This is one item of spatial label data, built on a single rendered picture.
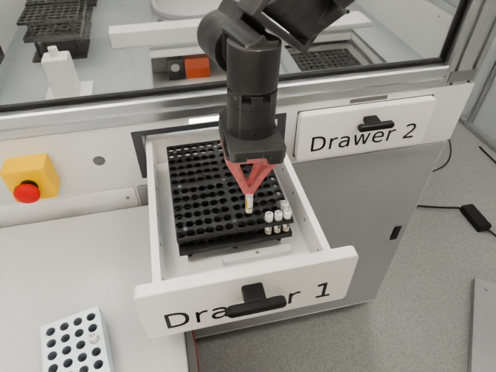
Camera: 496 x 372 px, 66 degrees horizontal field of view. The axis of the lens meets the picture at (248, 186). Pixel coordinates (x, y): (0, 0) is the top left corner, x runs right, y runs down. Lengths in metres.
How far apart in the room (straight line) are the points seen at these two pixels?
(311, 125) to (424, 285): 1.09
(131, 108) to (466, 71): 0.65
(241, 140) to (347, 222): 0.66
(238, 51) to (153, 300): 0.30
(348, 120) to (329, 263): 0.36
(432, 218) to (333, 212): 1.02
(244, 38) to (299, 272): 0.29
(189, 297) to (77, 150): 0.38
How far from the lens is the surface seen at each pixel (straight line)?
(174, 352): 0.63
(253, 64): 0.40
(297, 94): 0.74
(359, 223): 1.09
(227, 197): 0.61
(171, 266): 0.62
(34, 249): 0.82
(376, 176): 0.97
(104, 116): 0.71
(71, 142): 0.75
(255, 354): 1.44
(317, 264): 0.51
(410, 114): 0.86
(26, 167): 0.75
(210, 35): 0.46
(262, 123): 0.43
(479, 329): 1.66
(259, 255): 0.60
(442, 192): 2.12
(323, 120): 0.77
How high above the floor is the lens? 1.34
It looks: 44 degrees down
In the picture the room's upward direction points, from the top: straight up
